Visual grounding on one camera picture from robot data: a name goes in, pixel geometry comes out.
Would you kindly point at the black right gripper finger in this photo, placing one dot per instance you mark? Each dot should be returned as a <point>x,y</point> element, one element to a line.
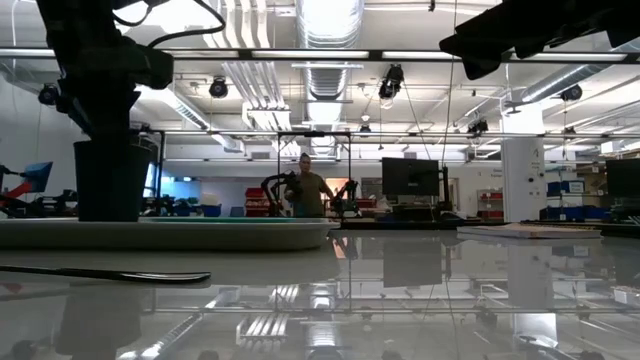
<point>482,65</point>
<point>475,40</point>

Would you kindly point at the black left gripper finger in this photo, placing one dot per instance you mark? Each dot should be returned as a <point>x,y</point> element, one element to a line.
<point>111,125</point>

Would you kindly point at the black cup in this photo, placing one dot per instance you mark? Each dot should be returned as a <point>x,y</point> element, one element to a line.
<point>112,185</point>

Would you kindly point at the green plate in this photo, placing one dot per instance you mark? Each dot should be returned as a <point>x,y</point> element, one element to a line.
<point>225,219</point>

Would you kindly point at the black spoon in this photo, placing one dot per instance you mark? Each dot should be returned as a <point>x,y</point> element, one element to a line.
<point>125,276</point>

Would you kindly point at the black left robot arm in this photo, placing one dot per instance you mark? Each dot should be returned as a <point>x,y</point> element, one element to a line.
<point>75,22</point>

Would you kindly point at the black background robot arm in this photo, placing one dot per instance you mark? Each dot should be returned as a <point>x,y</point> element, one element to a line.
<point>347,197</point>
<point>277,187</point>

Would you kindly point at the grey plastic tray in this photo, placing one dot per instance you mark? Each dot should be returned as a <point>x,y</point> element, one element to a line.
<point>200,236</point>

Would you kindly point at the blue panel on stand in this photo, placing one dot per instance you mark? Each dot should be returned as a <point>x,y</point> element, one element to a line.
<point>39,176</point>

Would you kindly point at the white pillar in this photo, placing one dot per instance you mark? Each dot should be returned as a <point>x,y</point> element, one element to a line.
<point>522,180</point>

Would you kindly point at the black monitor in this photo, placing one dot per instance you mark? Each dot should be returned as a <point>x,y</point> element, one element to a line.
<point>410,176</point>
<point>624,177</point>

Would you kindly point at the blue storage bins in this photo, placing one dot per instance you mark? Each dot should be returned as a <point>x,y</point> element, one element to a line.
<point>570,189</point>

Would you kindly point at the red storage bins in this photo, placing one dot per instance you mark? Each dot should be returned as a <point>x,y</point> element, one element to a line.
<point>255,202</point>

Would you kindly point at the overhead black light bar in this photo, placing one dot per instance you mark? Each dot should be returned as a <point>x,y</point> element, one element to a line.
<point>300,54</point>

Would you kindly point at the person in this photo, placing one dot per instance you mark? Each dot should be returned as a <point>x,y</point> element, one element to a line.
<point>311,192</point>

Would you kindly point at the black ceiling camera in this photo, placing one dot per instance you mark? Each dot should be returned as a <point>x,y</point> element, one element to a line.
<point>49,94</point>
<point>571,93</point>
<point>218,88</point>
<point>391,82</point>

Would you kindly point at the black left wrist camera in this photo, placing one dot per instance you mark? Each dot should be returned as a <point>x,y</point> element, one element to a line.
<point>156,67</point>

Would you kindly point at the silver ceiling air duct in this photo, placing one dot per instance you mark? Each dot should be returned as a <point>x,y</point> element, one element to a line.
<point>327,75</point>

